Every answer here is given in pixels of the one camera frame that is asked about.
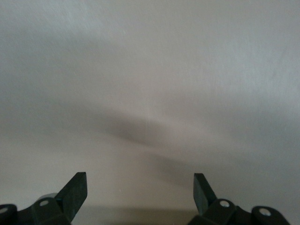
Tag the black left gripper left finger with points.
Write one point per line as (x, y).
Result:
(58, 211)

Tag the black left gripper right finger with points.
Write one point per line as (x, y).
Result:
(222, 213)

